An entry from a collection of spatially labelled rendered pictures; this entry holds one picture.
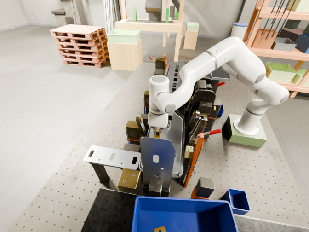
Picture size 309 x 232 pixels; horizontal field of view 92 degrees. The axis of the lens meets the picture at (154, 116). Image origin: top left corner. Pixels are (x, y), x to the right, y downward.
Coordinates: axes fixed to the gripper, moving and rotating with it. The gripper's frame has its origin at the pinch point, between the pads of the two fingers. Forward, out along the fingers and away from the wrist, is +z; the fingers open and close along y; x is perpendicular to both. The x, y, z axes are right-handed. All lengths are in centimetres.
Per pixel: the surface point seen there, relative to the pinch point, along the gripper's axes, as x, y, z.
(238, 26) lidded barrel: -550, -182, 47
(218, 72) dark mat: -63, -38, -8
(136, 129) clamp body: -2.7, 12.8, 3.7
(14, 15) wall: -645, 781, 61
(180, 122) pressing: -17.1, -12.3, 7.5
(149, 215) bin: 38.8, -3.2, 4.2
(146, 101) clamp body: -37.6, 14.9, 9.8
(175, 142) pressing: 0.1, -10.5, 7.5
